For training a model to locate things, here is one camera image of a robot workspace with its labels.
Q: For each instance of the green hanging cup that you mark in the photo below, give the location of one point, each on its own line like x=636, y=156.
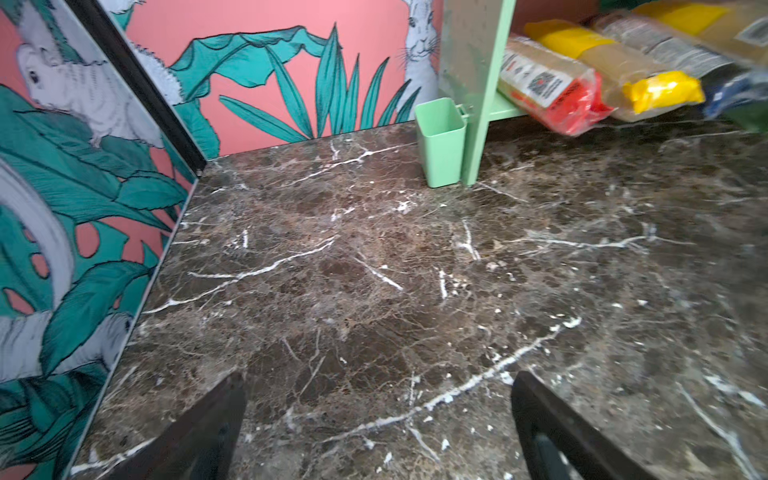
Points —
x=441, y=131

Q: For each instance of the purple label spaghetti bag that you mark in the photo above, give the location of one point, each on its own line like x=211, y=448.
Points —
x=726, y=82

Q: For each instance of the red yellow spaghetti bag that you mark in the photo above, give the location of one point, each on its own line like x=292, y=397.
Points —
x=563, y=94

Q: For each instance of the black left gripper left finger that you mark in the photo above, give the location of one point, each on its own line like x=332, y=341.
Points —
x=200, y=444

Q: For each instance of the green metal shelf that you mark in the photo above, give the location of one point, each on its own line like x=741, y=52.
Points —
x=474, y=36

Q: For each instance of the black corner frame post left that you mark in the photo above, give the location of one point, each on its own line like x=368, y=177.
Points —
x=110, y=40

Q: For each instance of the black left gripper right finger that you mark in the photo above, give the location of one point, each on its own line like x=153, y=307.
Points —
x=554, y=437

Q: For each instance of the yellow Pastatime bag left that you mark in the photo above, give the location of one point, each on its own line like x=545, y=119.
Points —
x=637, y=86

